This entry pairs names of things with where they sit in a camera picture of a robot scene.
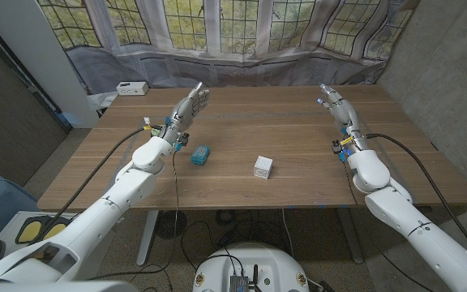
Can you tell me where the white flat floor panel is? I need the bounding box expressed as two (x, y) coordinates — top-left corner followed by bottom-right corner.
(0, 210), (117, 281)

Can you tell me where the white robot torso edge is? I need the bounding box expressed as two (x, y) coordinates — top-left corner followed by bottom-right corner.
(0, 279), (139, 292)

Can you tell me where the thin black left wrist cable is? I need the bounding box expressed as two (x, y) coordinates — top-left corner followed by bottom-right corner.
(91, 149), (180, 281)

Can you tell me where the grey table leg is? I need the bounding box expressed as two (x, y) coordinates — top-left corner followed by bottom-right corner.
(336, 208), (365, 264)

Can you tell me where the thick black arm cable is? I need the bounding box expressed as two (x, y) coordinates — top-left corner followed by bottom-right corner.
(363, 132), (467, 268)
(30, 127), (165, 243)

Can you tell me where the grey tape outline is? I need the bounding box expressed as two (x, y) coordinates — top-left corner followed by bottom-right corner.
(107, 111), (417, 204)

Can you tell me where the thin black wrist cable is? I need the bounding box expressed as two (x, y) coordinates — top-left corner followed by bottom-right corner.
(91, 149), (180, 281)
(341, 158), (437, 292)

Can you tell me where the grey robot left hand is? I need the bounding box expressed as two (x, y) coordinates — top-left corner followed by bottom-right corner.
(160, 81), (211, 146)

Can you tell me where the black floor cable tangle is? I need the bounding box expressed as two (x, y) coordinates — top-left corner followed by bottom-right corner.
(180, 208), (295, 260)

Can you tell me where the round black floor fan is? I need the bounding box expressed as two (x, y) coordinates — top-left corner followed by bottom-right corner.
(155, 209), (188, 239)

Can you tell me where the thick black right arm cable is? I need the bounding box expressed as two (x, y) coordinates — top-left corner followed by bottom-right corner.
(363, 132), (467, 268)

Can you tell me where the white outlet box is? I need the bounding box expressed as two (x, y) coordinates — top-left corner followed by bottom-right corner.
(115, 81), (150, 97)

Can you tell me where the white partition panel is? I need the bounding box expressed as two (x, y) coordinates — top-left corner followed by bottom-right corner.
(0, 0), (99, 129)

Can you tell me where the teal toy phone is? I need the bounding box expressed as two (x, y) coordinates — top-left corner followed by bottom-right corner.
(190, 144), (211, 166)

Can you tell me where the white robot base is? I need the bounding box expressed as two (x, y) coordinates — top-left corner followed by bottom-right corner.
(191, 242), (311, 292)

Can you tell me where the grey finned electronics module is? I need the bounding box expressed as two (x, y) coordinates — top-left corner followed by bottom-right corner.
(228, 274), (251, 292)

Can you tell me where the white table leg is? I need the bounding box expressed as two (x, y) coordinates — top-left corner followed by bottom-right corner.
(136, 209), (160, 264)

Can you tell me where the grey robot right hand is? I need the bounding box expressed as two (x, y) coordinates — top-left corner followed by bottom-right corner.
(316, 83), (369, 159)

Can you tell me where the white cube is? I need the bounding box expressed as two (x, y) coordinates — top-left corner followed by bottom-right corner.
(253, 155), (274, 180)

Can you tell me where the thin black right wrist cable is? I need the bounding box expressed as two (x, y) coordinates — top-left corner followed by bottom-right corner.
(341, 158), (437, 292)

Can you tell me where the black yellow foot pedal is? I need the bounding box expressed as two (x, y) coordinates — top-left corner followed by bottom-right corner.
(15, 217), (69, 245)

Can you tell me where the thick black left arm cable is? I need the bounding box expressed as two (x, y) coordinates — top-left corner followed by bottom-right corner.
(30, 127), (165, 243)

